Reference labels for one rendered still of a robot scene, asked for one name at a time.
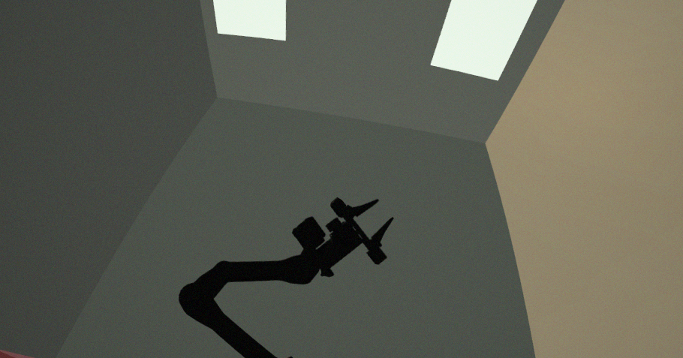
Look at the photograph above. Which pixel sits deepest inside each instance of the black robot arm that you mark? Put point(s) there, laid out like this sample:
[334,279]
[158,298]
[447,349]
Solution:
[197,299]

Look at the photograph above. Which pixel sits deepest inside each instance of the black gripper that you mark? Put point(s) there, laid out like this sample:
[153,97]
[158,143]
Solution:
[373,245]

